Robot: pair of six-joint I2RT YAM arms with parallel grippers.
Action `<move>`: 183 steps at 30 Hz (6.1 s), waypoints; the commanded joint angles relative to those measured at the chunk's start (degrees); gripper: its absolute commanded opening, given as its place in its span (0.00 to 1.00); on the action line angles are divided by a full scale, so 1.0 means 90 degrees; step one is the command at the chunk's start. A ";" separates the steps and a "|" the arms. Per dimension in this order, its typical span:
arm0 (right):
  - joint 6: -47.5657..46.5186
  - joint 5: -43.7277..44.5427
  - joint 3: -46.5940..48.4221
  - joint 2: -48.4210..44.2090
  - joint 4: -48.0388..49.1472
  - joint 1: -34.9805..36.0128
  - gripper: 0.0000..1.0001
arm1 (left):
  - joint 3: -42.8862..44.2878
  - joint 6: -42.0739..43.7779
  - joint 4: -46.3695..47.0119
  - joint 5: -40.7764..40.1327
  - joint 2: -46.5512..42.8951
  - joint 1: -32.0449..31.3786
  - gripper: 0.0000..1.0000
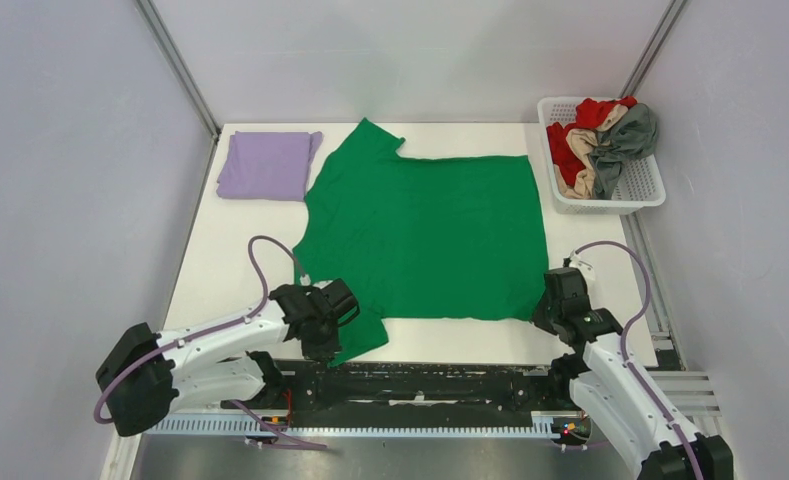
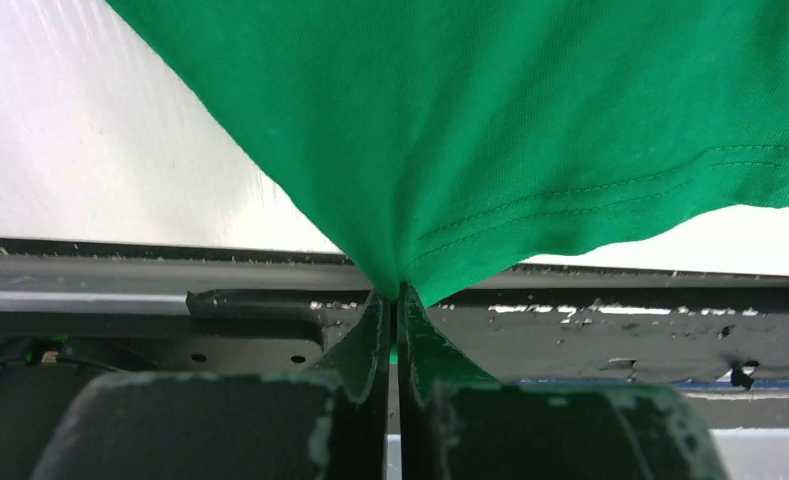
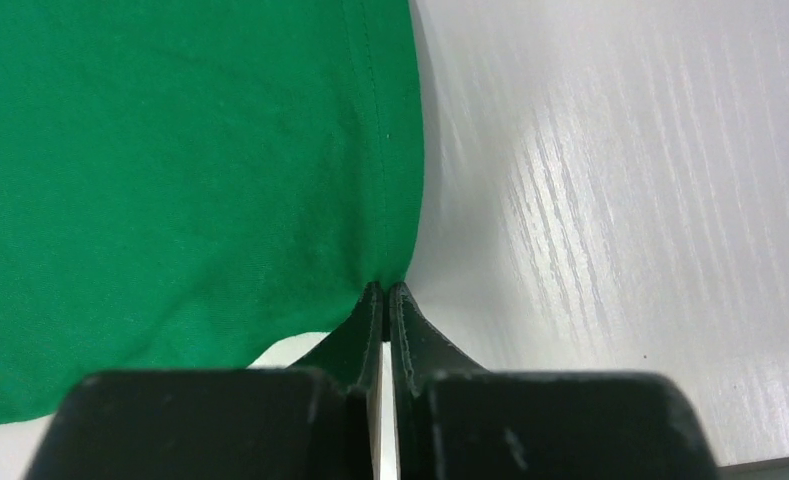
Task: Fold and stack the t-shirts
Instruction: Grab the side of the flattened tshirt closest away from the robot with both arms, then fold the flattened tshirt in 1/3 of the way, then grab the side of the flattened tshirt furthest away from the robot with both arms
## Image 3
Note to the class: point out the green t-shirt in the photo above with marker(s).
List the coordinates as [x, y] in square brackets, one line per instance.
[185, 183]

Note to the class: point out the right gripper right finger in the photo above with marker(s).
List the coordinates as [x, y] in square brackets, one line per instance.
[455, 419]

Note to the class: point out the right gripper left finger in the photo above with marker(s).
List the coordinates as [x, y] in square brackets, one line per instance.
[314, 419]

